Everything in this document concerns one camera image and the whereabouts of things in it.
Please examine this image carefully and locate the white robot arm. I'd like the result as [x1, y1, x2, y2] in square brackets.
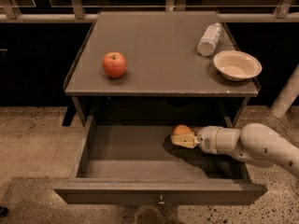
[170, 123, 299, 178]

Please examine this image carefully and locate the open grey top drawer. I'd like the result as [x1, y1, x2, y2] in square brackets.
[53, 117, 267, 205]

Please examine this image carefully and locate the red apple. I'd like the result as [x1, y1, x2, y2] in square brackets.
[102, 52, 127, 78]

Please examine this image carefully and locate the white bowl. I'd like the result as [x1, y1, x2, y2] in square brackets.
[213, 50, 263, 81]

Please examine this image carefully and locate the orange fruit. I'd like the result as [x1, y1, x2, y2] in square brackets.
[172, 124, 192, 135]

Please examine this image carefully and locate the small metal drawer knob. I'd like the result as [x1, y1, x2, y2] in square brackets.
[156, 195, 165, 206]

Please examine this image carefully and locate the clear plastic water bottle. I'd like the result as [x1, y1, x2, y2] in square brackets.
[197, 23, 221, 57]

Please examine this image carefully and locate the metal railing with glass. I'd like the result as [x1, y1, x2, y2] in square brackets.
[0, 0, 299, 22]

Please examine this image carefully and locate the dark object at floor edge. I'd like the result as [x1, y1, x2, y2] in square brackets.
[0, 206, 8, 217]

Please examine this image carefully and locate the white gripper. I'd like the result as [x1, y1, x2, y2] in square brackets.
[171, 126, 221, 155]

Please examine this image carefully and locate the grey cabinet with top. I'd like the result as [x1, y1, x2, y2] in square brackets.
[64, 11, 259, 122]

